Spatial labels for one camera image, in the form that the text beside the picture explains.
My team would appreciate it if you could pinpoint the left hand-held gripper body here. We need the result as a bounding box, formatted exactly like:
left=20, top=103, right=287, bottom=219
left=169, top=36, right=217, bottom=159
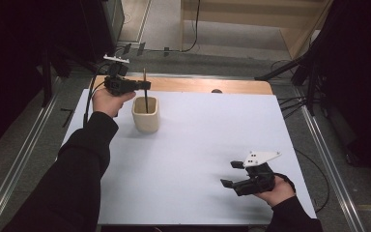
left=102, top=54, right=143, bottom=97

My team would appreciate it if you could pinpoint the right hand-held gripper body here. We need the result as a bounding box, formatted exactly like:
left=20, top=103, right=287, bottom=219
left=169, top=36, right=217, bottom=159
left=233, top=150, right=283, bottom=197

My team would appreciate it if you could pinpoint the dark green pen gold tip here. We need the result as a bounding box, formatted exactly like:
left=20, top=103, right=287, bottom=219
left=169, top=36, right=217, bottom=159
left=142, top=67, right=150, bottom=114

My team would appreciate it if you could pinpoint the beige pen holder cup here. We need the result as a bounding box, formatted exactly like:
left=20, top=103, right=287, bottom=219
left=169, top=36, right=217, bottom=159
left=131, top=96, right=160, bottom=134

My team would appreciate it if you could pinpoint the person's left hand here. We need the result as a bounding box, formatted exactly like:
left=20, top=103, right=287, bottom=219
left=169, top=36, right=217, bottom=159
left=91, top=88, right=137, bottom=119

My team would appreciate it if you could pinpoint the person's right hand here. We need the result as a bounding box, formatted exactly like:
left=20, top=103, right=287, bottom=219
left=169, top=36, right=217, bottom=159
left=254, top=173, right=297, bottom=208

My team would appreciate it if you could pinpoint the wooden table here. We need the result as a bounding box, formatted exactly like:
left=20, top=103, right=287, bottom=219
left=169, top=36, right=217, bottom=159
left=91, top=74, right=274, bottom=96

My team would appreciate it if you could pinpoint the white table sheet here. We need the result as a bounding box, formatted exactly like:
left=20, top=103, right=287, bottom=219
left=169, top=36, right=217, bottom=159
left=61, top=89, right=318, bottom=226

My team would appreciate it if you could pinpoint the black cabinet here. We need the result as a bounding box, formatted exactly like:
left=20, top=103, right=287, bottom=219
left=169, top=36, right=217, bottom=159
left=80, top=0, right=126, bottom=57

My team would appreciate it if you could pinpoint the black stand leg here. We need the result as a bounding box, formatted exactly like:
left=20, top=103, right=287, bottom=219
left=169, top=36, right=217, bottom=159
left=254, top=56, right=307, bottom=82

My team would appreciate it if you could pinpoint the black curtain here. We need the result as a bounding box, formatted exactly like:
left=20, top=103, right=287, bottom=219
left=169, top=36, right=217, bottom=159
left=0, top=0, right=110, bottom=158
left=302, top=0, right=371, bottom=182

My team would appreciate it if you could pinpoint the beige wooden platform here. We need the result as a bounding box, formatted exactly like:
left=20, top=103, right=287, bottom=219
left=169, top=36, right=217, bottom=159
left=179, top=0, right=333, bottom=61

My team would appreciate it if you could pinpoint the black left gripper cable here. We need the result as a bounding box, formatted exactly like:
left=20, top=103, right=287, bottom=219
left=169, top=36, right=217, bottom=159
left=82, top=62, right=111, bottom=129

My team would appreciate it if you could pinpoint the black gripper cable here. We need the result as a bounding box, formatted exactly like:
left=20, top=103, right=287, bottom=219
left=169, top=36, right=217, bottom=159
left=82, top=62, right=111, bottom=129
left=294, top=148, right=331, bottom=215

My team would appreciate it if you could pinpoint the small black floor bracket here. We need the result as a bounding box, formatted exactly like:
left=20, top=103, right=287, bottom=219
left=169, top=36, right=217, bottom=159
left=60, top=107, right=74, bottom=129

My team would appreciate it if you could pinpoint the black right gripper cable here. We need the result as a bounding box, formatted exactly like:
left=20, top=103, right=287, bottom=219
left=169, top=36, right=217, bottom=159
left=294, top=148, right=331, bottom=215

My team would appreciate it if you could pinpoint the black floor cable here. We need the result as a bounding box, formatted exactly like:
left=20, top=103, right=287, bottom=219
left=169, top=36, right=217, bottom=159
left=148, top=0, right=202, bottom=53

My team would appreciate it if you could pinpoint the aluminium floor rail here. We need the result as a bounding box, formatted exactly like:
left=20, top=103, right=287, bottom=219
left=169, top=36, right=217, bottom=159
left=0, top=75, right=64, bottom=232
left=294, top=86, right=366, bottom=232

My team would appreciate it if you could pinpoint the bundle of black floor cables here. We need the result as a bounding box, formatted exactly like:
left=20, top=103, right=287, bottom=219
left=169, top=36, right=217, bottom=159
left=275, top=95, right=311, bottom=121

